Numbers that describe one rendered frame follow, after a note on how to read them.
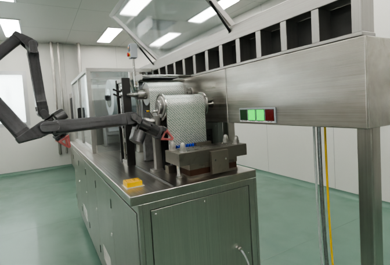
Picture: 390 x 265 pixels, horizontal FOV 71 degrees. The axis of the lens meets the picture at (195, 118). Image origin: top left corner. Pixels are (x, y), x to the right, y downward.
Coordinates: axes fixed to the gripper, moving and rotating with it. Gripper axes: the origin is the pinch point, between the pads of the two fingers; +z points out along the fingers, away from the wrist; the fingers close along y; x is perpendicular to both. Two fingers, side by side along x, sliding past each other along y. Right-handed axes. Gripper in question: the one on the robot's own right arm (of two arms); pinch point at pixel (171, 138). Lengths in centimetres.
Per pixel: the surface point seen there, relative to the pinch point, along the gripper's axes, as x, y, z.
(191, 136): 5.6, 0.2, 10.3
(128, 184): -28.2, 13.4, -16.6
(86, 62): 138, -555, -28
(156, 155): -11.3, -7.8, -0.9
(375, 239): -10, 77, 60
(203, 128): 12.8, 0.3, 15.5
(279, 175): 41, -179, 280
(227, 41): 59, 12, 2
